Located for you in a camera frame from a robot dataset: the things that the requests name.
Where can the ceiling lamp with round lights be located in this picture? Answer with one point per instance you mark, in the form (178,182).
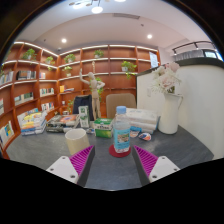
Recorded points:
(97,9)

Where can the green and white box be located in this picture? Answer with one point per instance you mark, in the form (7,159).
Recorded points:
(103,128)

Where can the clear blue-capped water bottle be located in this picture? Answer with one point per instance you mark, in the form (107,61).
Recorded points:
(121,133)

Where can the ceiling air vent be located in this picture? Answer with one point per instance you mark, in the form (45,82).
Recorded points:
(126,16)

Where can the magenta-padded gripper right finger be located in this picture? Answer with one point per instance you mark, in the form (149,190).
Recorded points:
(161,168)

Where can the wooden shelf unit with books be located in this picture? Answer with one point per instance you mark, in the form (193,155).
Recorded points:
(113,66)

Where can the beige chair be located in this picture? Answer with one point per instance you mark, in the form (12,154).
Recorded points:
(120,103)

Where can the white jug vase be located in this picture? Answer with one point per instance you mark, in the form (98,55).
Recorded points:
(169,116)

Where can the cream ceramic cup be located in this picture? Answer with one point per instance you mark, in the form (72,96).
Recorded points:
(77,143)

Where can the dark blue chair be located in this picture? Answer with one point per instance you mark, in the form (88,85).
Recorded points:
(81,103)

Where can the stack of dark books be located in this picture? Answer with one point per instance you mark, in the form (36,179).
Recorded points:
(61,123)

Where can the round recessed ceiling light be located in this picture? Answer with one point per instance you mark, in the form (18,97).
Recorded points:
(149,36)
(63,40)

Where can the wooden artist mannequin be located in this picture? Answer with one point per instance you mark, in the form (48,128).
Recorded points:
(95,96)

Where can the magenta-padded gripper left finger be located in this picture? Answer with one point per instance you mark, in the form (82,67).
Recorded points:
(63,168)

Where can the dark-framed screen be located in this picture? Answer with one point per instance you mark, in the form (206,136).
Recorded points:
(211,54)

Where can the green and white carton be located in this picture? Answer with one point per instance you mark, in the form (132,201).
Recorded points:
(83,116)

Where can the stack of colourful books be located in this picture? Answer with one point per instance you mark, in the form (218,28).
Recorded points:
(33,125)

